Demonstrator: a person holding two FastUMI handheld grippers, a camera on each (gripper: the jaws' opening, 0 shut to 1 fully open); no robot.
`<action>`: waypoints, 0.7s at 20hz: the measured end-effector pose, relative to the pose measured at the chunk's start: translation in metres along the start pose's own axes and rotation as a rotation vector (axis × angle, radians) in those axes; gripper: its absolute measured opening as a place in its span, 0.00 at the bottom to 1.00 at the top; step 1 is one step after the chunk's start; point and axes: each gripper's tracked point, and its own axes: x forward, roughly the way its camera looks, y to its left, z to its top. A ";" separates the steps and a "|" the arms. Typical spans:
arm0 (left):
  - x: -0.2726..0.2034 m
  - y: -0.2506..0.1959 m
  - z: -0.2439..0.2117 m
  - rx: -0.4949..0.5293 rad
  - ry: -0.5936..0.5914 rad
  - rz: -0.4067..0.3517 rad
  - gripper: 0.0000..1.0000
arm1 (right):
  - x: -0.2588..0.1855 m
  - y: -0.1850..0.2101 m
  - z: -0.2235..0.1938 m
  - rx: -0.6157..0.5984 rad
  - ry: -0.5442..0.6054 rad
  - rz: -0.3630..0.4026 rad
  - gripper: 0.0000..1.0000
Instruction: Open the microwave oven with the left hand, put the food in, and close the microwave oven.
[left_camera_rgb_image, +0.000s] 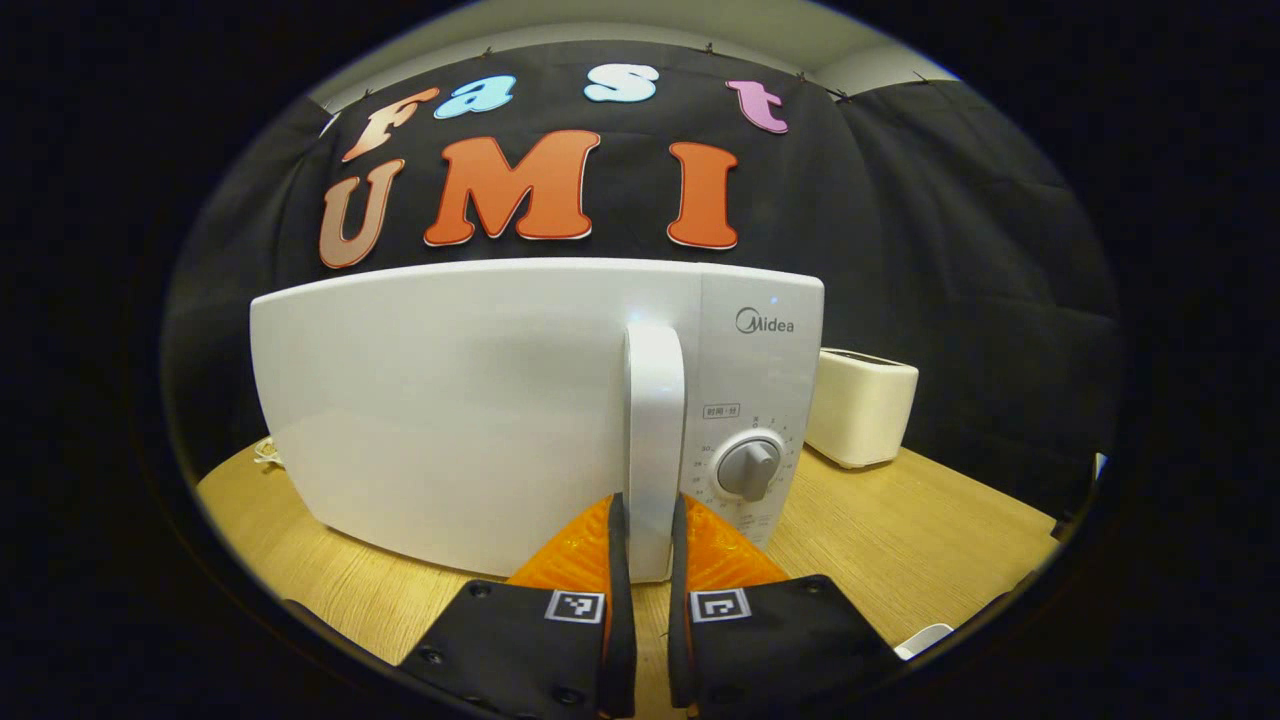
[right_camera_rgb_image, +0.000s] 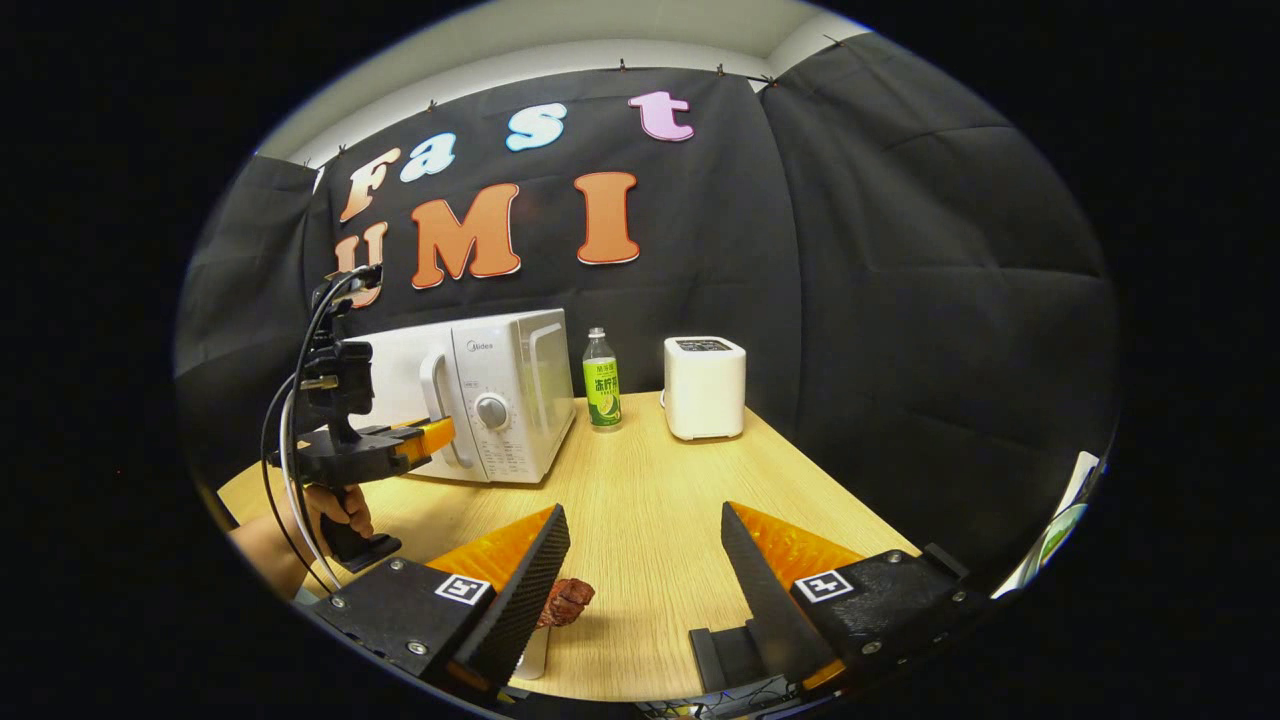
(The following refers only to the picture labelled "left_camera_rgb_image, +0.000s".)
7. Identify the cream toaster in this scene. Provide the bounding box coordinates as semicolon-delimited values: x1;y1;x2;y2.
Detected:
805;348;919;470

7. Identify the white microwave oven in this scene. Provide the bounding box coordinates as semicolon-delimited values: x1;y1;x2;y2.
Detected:
249;258;826;584

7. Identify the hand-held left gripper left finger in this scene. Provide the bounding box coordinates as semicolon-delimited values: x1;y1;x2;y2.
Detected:
400;492;638;720

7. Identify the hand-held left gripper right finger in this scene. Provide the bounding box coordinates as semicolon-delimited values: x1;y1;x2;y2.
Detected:
667;492;901;720

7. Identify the black backdrop cloth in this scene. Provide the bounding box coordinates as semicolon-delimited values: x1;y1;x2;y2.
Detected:
160;40;1121;521

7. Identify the white rectangular container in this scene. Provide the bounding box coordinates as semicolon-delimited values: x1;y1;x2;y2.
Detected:
893;623;956;662

